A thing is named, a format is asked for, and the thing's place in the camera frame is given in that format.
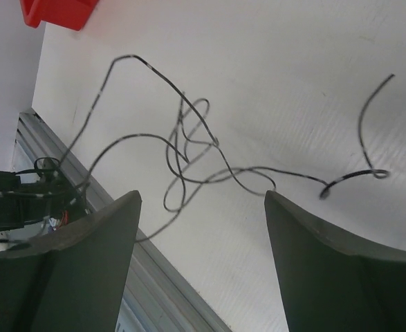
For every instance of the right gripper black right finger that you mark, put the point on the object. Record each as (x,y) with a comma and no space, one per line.
(331,279)

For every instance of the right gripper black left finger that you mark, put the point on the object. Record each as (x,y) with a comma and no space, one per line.
(71,279)

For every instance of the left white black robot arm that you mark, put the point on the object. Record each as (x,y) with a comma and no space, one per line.
(40,195)

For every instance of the red plastic tray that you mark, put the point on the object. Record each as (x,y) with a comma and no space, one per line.
(71,14)

